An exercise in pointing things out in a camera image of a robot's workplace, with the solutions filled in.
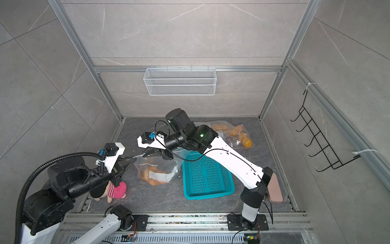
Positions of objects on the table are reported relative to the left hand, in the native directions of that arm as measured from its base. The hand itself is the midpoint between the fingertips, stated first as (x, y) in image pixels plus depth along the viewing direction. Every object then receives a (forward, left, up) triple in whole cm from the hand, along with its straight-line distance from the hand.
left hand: (134, 155), depth 55 cm
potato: (0, +2, -18) cm, 18 cm away
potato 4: (+25, -56, -31) cm, 68 cm away
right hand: (+2, -5, 0) cm, 5 cm away
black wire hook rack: (0, -78, -6) cm, 78 cm away
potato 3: (+32, -55, -34) cm, 72 cm away
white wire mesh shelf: (+61, -13, -8) cm, 63 cm away
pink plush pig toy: (-3, +22, -32) cm, 39 cm away
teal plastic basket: (+5, -27, -38) cm, 47 cm away
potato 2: (+37, -53, -32) cm, 72 cm away
